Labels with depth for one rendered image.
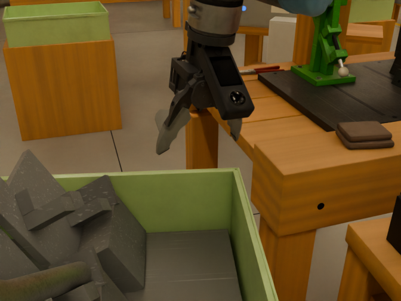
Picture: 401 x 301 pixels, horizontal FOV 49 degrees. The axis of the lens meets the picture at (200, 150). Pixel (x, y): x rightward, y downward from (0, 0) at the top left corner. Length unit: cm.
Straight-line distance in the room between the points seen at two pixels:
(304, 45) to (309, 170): 71
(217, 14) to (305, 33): 89
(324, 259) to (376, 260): 129
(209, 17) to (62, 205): 31
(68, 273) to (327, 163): 56
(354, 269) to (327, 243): 129
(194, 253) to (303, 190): 27
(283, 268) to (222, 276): 32
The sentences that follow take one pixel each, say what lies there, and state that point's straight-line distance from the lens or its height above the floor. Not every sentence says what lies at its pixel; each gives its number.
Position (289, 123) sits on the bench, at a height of 88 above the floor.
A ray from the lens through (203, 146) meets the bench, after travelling 146.
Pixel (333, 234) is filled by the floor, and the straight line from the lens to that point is 221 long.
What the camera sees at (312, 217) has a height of 78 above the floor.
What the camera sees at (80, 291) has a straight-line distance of 53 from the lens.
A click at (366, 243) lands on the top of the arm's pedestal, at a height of 85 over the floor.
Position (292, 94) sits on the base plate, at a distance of 123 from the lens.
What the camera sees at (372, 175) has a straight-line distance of 96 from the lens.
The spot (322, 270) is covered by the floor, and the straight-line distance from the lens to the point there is 201.
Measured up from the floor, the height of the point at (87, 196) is 94.
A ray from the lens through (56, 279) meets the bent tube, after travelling 49.
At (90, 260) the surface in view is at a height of 95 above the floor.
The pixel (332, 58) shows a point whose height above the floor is 98.
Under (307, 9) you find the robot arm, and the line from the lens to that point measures 57.
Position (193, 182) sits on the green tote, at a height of 94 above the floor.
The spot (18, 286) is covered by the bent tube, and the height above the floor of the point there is 104.
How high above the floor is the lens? 133
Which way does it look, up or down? 28 degrees down
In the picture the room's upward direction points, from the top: straight up
